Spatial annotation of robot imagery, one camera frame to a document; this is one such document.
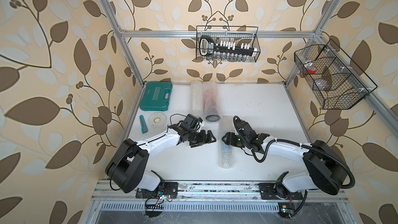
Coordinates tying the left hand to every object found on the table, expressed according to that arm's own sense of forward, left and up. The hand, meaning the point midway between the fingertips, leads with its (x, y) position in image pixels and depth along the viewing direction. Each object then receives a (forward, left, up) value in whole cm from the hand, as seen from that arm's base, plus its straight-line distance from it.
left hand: (208, 140), depth 82 cm
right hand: (+3, -10, -5) cm, 11 cm away
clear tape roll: (+17, +33, -8) cm, 38 cm away
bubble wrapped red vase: (+19, -2, +1) cm, 19 cm away
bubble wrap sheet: (-6, -10, -2) cm, 12 cm away
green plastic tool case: (+34, +37, -4) cm, 50 cm away
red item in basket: (+28, -54, +26) cm, 66 cm away
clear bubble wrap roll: (+29, +8, -1) cm, 30 cm away
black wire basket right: (+18, -61, +27) cm, 69 cm away
